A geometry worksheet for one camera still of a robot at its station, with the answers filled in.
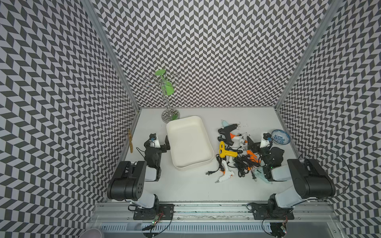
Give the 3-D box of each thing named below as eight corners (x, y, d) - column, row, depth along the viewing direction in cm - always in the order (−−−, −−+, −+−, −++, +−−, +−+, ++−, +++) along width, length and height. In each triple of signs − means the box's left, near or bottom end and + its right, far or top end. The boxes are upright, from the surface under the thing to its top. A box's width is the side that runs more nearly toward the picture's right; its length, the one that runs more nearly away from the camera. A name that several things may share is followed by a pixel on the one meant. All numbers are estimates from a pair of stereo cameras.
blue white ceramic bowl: (272, 148, 99) (277, 143, 94) (267, 135, 106) (271, 129, 101) (287, 148, 99) (292, 143, 94) (281, 135, 106) (285, 129, 101)
